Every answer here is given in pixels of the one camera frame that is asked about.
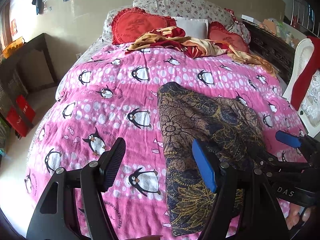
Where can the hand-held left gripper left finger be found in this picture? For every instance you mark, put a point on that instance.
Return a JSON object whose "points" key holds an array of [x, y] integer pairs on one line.
{"points": [[112, 165]]}

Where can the long floral pillow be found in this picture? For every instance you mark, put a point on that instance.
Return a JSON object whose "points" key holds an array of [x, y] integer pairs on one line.
{"points": [[185, 6]]}

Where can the person's right hand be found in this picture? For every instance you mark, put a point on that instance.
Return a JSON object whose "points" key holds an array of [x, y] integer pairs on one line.
{"points": [[293, 220]]}

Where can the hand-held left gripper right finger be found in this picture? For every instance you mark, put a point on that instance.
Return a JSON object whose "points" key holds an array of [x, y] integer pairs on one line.
{"points": [[205, 165]]}

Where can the wall outlet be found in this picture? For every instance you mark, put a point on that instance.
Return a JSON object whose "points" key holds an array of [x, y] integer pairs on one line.
{"points": [[78, 55]]}

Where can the brown louvered cabinet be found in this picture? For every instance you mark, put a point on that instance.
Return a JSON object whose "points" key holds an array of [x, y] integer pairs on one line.
{"points": [[3, 130]]}

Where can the red wall calendar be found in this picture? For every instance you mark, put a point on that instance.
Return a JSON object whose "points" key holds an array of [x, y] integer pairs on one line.
{"points": [[13, 27]]}

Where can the red heart-shaped pillow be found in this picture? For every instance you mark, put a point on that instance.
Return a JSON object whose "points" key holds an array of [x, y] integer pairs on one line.
{"points": [[225, 38], [135, 25]]}

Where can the white pillow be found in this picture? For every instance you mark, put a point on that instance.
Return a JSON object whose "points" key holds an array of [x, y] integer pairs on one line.
{"points": [[192, 27]]}

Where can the pink penguin blanket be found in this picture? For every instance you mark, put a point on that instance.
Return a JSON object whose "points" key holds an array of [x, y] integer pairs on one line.
{"points": [[112, 80]]}

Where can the white box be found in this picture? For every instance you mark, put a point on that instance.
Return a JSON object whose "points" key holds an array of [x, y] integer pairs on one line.
{"points": [[250, 18]]}

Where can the white chair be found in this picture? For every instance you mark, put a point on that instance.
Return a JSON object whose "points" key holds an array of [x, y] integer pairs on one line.
{"points": [[303, 52]]}

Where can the pile of packets and bags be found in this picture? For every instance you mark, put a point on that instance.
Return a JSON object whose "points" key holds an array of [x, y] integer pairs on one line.
{"points": [[285, 32]]}

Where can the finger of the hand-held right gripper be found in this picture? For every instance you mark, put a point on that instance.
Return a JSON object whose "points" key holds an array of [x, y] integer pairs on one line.
{"points": [[287, 139], [280, 166]]}

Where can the dark floral patterned garment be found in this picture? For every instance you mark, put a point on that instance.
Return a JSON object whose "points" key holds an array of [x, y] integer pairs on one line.
{"points": [[190, 120]]}

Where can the metal railing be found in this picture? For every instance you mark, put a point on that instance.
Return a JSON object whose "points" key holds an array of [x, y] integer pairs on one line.
{"points": [[300, 10]]}

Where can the dark carved wooden headboard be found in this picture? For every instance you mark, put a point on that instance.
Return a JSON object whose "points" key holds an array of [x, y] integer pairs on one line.
{"points": [[270, 47]]}

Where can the red cloth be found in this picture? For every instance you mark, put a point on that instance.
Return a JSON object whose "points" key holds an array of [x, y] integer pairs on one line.
{"points": [[303, 80]]}

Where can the orange basket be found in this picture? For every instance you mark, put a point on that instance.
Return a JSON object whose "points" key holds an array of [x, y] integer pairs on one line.
{"points": [[13, 47]]}

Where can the red box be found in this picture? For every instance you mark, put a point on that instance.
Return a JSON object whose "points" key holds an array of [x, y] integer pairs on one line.
{"points": [[25, 107], [16, 122]]}

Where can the dark wooden desk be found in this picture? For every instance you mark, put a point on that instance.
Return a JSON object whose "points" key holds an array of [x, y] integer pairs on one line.
{"points": [[37, 45]]}

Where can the red and yellow blanket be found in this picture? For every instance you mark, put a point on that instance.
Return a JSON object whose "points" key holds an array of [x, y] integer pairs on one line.
{"points": [[160, 41]]}

